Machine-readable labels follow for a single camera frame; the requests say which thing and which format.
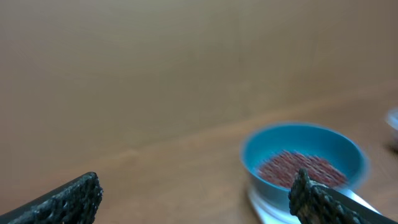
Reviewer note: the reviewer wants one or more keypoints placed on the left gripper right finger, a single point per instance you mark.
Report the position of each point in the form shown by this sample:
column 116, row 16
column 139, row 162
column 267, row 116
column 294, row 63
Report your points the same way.
column 312, row 203

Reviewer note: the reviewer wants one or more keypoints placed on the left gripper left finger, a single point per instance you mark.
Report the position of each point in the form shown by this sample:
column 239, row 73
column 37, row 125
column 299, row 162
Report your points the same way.
column 75, row 202

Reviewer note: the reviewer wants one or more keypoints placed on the white kitchen scale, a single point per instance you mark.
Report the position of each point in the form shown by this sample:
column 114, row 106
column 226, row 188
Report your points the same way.
column 268, row 214

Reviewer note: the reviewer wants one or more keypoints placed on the red beans in bowl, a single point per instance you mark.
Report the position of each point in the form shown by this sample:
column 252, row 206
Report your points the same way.
column 282, row 169

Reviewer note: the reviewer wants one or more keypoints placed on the teal bowl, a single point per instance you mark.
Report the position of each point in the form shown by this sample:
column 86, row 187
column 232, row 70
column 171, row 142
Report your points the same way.
column 305, row 138

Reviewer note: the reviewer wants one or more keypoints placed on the clear plastic bean container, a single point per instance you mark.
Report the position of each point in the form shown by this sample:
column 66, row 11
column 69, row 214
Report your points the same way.
column 391, row 120

